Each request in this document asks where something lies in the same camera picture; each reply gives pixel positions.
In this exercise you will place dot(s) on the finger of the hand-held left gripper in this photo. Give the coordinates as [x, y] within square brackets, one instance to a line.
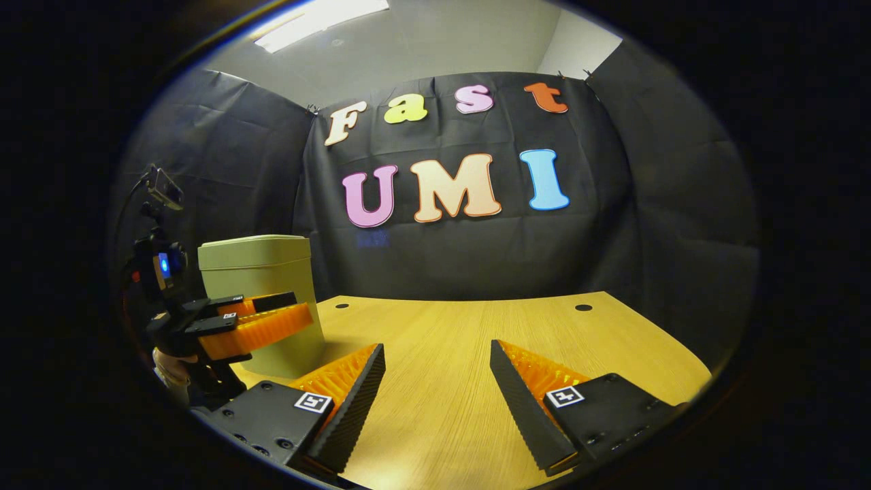
[258, 330]
[269, 301]

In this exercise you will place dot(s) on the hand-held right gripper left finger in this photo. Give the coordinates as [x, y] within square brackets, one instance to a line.
[357, 408]

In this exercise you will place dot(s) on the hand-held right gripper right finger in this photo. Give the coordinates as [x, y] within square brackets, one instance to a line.
[524, 415]

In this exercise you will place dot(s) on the green desktop garbage bin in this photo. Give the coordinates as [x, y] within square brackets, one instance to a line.
[258, 272]

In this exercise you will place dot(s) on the wooden desktop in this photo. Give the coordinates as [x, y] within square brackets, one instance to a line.
[442, 354]

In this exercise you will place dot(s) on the black backdrop cloth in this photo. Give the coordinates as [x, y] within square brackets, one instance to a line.
[476, 252]

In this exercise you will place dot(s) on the ceiling light panel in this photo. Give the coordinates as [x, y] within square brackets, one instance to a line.
[320, 20]

